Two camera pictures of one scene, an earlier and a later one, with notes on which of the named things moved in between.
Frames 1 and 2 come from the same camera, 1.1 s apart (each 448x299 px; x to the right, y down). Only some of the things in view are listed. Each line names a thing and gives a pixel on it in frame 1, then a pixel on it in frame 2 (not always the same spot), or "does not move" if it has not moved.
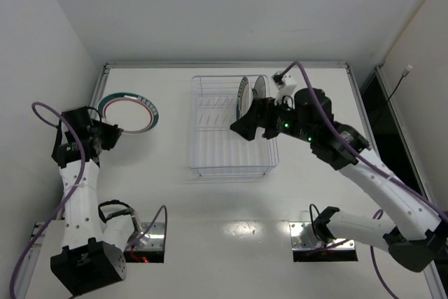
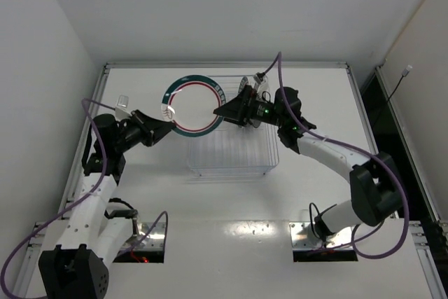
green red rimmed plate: x=134 y=113 → x=190 y=101
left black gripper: x=103 y=133 → x=145 y=128
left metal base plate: x=154 y=240 does not move
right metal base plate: x=304 y=238 does not move
